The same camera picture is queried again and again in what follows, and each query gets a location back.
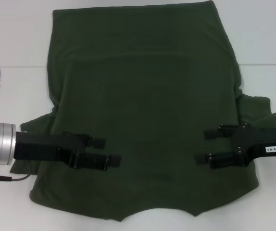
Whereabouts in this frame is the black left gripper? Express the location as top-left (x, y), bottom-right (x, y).
top-left (13, 130), bottom-right (122, 170)

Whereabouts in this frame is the grey cable with plug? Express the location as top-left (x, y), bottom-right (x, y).
top-left (0, 160), bottom-right (32, 181)

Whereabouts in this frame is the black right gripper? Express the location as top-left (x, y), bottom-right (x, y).
top-left (194, 123), bottom-right (276, 169)

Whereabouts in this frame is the dark green shirt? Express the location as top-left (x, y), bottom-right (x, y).
top-left (10, 0), bottom-right (276, 215)

